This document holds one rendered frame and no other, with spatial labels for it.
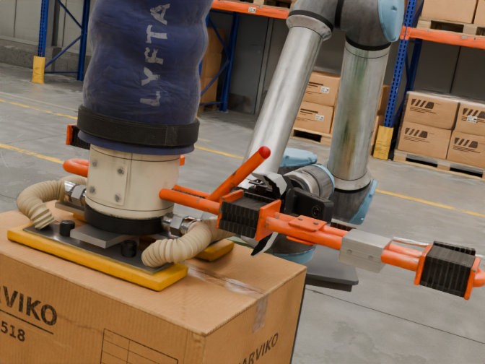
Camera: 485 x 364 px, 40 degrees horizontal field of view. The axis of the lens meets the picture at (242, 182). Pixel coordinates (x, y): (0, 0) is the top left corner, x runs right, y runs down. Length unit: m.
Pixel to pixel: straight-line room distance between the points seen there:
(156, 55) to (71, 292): 0.43
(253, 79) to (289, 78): 8.71
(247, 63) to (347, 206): 8.43
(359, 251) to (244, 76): 9.30
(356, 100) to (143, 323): 0.89
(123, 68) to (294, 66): 0.54
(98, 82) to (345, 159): 0.88
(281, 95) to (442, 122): 6.74
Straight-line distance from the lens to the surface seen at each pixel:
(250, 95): 10.29
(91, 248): 1.22
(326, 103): 8.60
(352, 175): 1.89
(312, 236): 1.11
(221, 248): 1.32
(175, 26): 1.16
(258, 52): 10.23
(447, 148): 8.26
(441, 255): 1.08
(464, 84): 9.55
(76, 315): 1.18
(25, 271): 1.23
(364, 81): 1.70
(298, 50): 1.59
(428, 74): 9.61
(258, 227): 1.13
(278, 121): 1.53
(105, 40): 1.19
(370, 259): 1.09
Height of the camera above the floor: 1.41
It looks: 14 degrees down
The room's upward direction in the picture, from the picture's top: 9 degrees clockwise
